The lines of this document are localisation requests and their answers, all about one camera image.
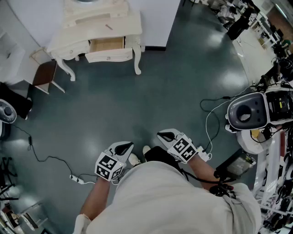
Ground person's left forearm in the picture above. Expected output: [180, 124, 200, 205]
[79, 177, 113, 221]

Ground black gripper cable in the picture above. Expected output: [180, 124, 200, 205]
[179, 168, 237, 198]

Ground black power cable with adapter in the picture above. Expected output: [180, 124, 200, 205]
[10, 123, 99, 180]

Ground cream curved table leg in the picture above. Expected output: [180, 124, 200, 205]
[133, 43, 146, 75]
[54, 56, 76, 82]

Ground white cabinet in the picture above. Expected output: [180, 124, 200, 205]
[0, 28, 32, 85]

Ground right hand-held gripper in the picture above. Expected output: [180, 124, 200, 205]
[156, 128, 199, 165]

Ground person's black trousers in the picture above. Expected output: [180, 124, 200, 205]
[144, 145, 185, 176]

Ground cream wooden table top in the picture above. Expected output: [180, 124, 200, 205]
[46, 10, 143, 54]

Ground brown seat stool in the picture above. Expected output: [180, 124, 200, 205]
[29, 47, 66, 95]

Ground grey round appliance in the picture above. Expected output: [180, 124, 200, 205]
[0, 99, 18, 125]

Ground person's beige shirt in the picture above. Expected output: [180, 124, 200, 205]
[73, 160, 262, 234]

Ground black cloth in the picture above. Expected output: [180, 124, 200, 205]
[0, 81, 33, 120]

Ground black floor cable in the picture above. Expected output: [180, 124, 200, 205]
[199, 96, 232, 153]

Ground white power strip with plugs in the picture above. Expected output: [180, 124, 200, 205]
[197, 145, 213, 162]

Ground black flat box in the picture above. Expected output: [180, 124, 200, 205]
[215, 148, 256, 182]

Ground cluttered white desks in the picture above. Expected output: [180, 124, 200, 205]
[209, 0, 293, 67]

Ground cream vanity shelf unit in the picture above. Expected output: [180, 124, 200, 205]
[62, 0, 130, 28]

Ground person's white shoe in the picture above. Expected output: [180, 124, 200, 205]
[142, 145, 152, 161]
[128, 153, 142, 166]

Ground white robot with grey head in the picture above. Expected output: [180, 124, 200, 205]
[225, 82, 293, 156]

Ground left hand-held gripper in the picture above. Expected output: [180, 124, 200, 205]
[94, 141, 135, 182]

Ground cream closed drawer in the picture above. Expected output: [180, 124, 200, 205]
[49, 40, 91, 61]

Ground white cable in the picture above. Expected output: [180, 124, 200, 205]
[205, 92, 252, 153]

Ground cream drawer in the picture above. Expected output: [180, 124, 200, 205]
[49, 40, 91, 61]
[85, 36, 134, 64]

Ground person's right forearm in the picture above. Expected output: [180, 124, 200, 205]
[189, 154, 221, 183]

